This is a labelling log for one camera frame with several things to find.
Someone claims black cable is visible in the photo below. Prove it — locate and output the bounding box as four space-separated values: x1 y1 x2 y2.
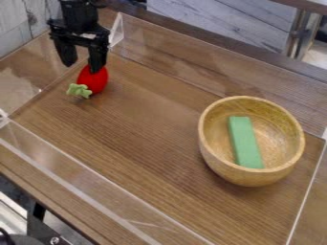
0 227 16 245

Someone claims metal stand in background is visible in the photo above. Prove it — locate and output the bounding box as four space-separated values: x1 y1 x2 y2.
272 0 327 59

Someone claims red plush strawberry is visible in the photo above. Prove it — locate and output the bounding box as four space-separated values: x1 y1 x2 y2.
66 65 108 99

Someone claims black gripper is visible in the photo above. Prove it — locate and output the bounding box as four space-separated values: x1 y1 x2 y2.
46 0 109 74

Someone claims clear acrylic front barrier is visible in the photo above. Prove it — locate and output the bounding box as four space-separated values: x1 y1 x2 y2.
0 110 215 245

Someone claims wooden bowl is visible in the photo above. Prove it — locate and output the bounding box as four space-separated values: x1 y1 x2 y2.
197 96 305 187

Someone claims clear acrylic corner bracket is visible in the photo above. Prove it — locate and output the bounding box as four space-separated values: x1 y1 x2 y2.
108 13 124 49

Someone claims green rectangular block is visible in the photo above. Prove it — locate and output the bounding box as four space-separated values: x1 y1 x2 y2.
228 116 264 168

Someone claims black table leg mount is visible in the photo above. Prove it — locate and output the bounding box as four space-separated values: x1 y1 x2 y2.
26 203 72 245

